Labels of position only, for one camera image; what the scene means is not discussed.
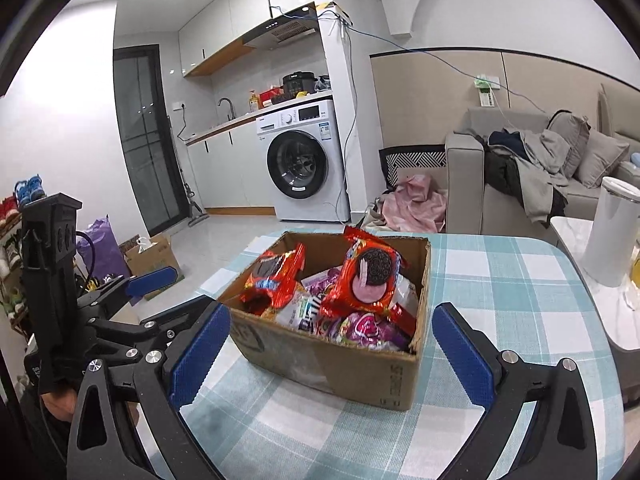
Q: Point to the brown SF cardboard box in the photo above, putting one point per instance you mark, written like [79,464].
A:
[384,379]

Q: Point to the white instruction snack bag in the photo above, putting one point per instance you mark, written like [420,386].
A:
[404,306]

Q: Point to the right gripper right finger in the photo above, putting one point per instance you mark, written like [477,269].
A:
[559,442]

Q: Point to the black glass door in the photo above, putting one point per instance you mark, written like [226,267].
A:
[146,138]

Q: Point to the grey cushion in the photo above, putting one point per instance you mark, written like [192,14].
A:
[575,130]
[602,155]

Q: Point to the small cardboard box on floor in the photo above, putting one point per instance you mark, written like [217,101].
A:
[144,255]

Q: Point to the black rice cooker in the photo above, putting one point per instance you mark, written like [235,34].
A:
[301,81]

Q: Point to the range hood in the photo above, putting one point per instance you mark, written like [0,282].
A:
[285,29]

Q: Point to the teal checked tablecloth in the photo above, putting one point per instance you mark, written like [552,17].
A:
[524,295]

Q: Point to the purple snack bag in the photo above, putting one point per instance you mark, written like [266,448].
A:
[361,329]

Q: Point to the left hand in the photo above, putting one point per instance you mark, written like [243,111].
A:
[61,404]

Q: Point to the grey sofa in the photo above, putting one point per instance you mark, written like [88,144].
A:
[474,207]

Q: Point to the pink cloth pile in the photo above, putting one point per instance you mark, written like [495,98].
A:
[415,206]

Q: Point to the black patterned basket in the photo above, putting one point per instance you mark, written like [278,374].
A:
[403,161]

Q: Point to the clothes pile on sofa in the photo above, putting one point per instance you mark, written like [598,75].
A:
[527,166]

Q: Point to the white trash bin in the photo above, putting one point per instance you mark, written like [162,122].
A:
[613,233]

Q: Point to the white washing machine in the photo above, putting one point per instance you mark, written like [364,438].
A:
[303,157]

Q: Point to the white kitchen cabinet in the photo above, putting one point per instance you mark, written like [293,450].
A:
[230,170]

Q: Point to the purple plastic bag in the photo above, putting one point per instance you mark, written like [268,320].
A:
[100,251]

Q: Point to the noodle snack bag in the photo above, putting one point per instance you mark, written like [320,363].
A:
[301,313]

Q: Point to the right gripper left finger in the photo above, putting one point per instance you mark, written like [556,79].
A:
[159,364]

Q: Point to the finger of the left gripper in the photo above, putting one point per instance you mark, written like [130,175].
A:
[147,284]

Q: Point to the red oreo packet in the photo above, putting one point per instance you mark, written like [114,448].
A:
[368,277]

